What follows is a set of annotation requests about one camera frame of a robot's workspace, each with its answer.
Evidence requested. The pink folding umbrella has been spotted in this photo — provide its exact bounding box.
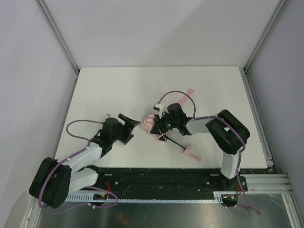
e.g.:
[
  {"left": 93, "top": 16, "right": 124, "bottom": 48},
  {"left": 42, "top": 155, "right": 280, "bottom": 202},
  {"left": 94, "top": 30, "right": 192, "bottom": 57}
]
[{"left": 141, "top": 88, "right": 201, "bottom": 162}]

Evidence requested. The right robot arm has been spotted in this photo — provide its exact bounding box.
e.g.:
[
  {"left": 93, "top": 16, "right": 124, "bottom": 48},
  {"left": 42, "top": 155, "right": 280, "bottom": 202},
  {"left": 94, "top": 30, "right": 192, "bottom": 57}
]
[{"left": 143, "top": 103, "right": 250, "bottom": 186}]

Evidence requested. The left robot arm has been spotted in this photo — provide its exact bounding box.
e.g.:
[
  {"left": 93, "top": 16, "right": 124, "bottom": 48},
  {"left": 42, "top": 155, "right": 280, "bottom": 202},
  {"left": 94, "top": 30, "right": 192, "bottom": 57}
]
[{"left": 29, "top": 114, "right": 140, "bottom": 209}]

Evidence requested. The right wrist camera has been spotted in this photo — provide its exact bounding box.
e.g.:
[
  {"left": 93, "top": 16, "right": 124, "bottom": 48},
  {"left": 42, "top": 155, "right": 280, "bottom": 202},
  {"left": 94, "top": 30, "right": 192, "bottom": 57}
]
[{"left": 153, "top": 102, "right": 166, "bottom": 113}]

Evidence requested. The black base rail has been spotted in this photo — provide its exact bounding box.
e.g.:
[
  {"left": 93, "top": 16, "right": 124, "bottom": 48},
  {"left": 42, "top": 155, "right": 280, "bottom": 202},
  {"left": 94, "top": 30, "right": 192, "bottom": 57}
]
[{"left": 92, "top": 166, "right": 248, "bottom": 199}]

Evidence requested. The grey cable duct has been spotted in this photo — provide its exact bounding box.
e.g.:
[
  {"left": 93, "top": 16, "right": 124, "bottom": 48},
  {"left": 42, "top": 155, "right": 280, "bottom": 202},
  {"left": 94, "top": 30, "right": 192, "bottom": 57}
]
[{"left": 65, "top": 191, "right": 237, "bottom": 204}]

